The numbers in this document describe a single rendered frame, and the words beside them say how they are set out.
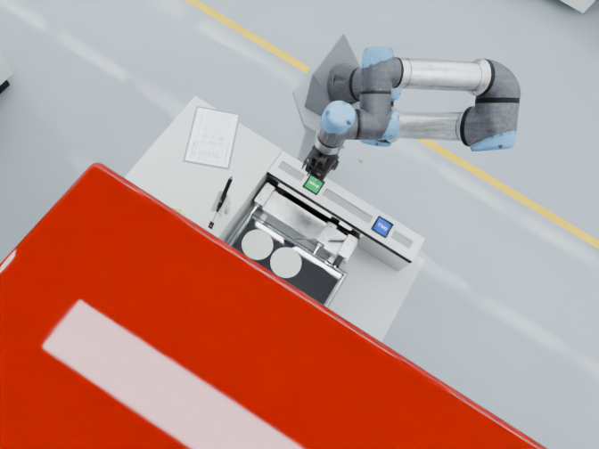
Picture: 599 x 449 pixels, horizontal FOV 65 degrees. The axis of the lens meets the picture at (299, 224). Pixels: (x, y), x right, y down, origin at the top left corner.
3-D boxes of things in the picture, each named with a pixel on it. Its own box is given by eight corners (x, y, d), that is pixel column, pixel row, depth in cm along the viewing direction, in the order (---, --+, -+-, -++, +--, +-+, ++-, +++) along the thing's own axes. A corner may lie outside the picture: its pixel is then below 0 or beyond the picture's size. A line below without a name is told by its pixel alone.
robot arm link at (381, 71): (535, 55, 126) (376, 43, 108) (529, 98, 128) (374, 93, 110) (501, 60, 136) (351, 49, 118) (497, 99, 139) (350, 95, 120)
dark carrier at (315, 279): (284, 370, 140) (284, 370, 140) (188, 306, 143) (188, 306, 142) (340, 275, 152) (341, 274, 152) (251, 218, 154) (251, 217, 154)
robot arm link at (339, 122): (361, 126, 111) (325, 126, 110) (350, 149, 121) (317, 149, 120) (357, 97, 113) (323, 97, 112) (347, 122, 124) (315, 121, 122)
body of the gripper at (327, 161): (299, 169, 136) (306, 149, 124) (315, 148, 139) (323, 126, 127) (322, 183, 135) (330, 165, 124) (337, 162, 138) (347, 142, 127)
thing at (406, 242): (398, 272, 163) (413, 262, 150) (264, 188, 167) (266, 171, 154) (411, 250, 166) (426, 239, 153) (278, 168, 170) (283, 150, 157)
